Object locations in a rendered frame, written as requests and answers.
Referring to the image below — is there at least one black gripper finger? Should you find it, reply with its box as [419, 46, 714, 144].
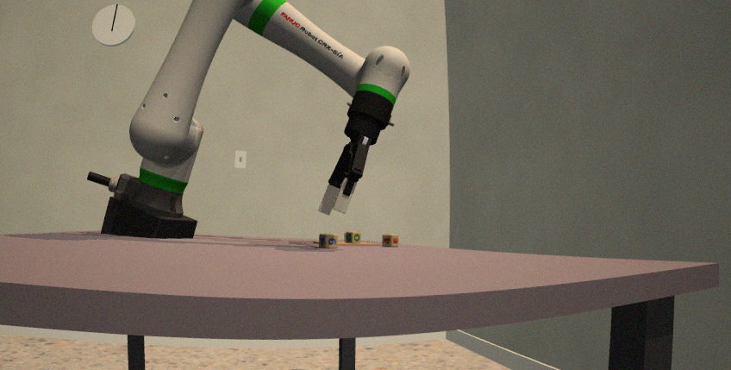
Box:
[318, 144, 348, 215]
[333, 135, 372, 214]

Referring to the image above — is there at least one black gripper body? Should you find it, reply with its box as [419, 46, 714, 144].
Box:
[344, 116, 380, 153]

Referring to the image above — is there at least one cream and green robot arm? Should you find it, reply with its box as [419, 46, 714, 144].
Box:
[87, 0, 410, 218]

